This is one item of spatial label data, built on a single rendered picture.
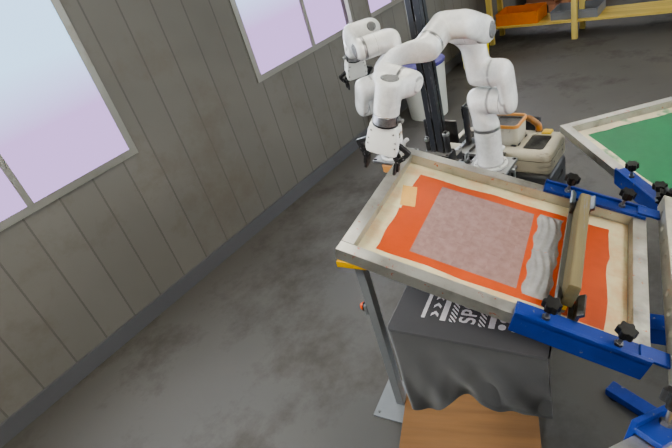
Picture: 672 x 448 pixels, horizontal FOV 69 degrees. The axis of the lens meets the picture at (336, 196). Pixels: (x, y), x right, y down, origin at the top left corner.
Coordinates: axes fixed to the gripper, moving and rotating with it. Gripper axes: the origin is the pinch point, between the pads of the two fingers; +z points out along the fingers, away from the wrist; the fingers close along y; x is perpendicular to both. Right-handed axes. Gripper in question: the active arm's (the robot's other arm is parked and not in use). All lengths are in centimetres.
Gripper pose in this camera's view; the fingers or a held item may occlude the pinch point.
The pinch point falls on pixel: (381, 166)
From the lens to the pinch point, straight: 148.0
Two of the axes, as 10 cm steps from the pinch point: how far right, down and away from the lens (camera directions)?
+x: -4.4, 5.4, -7.2
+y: -9.0, -2.8, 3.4
